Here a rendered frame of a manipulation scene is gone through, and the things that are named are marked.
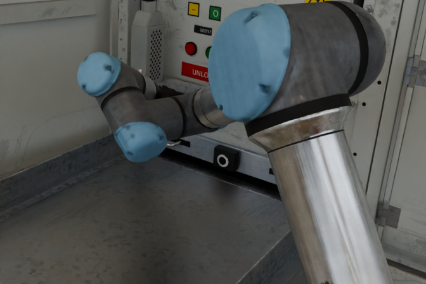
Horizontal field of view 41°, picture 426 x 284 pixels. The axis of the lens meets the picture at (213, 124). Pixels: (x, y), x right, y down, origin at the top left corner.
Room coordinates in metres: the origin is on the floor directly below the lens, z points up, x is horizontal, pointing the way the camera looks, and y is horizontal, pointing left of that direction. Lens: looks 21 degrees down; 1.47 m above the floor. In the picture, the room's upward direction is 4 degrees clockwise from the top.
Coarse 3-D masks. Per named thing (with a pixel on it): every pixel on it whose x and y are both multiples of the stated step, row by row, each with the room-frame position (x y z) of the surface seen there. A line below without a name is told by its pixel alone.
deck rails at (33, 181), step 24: (96, 144) 1.25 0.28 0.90; (48, 168) 1.12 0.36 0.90; (72, 168) 1.18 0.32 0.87; (96, 168) 1.23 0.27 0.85; (0, 192) 1.01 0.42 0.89; (24, 192) 1.06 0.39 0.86; (48, 192) 1.10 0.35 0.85; (0, 216) 0.98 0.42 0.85; (288, 240) 0.91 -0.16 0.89; (264, 264) 0.82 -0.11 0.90
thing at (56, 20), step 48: (0, 0) 1.19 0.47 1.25; (48, 0) 1.28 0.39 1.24; (96, 0) 1.38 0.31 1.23; (0, 48) 1.19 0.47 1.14; (48, 48) 1.28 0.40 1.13; (96, 48) 1.38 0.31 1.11; (0, 96) 1.18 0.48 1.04; (48, 96) 1.27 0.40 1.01; (0, 144) 1.17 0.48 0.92; (48, 144) 1.27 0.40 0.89
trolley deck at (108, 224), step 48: (96, 192) 1.12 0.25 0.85; (144, 192) 1.14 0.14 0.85; (192, 192) 1.15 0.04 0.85; (240, 192) 1.17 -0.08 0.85; (0, 240) 0.90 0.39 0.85; (48, 240) 0.92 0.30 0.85; (96, 240) 0.93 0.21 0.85; (144, 240) 0.94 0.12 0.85; (192, 240) 0.95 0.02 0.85; (240, 240) 0.97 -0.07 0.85
